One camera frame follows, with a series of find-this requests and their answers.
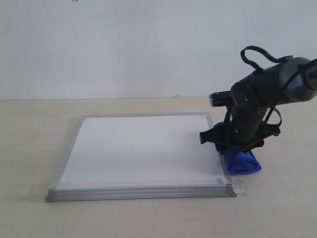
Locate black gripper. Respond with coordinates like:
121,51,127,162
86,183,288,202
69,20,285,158
199,105,281,155

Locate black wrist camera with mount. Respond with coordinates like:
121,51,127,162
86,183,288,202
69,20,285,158
209,91,234,109

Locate clear tape back left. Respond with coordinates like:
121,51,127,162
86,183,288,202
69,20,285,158
67,117,85,126

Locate clear tape back right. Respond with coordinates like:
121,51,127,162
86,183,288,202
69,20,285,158
190,112,223,120

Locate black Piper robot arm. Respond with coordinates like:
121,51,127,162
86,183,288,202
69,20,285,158
200,58,317,153

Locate black camera cable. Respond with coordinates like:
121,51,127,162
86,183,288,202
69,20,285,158
222,46,317,158

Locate clear tape front right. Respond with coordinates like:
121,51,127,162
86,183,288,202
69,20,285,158
218,177,247,197

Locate clear tape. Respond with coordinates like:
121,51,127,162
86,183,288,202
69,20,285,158
190,112,223,120
218,177,247,197
67,117,85,126

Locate blue microfibre cloth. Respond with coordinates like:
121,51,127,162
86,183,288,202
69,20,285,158
212,121,263,176

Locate white board with aluminium frame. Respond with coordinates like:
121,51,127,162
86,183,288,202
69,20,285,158
45,112,231,203

